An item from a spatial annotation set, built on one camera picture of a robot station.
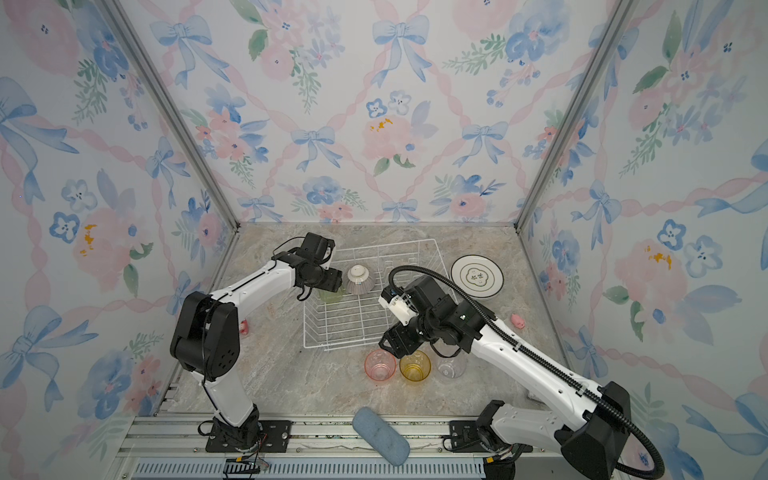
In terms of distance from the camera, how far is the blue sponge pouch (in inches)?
27.8

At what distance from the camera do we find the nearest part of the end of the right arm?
629 millimetres

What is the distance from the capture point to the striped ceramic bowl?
3.24ft

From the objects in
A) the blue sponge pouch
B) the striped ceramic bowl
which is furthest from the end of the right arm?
the striped ceramic bowl

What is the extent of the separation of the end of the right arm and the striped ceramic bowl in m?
0.35

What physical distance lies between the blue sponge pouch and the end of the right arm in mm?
236

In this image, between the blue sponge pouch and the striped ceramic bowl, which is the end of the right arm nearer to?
the blue sponge pouch

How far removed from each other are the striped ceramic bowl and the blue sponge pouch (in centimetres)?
36
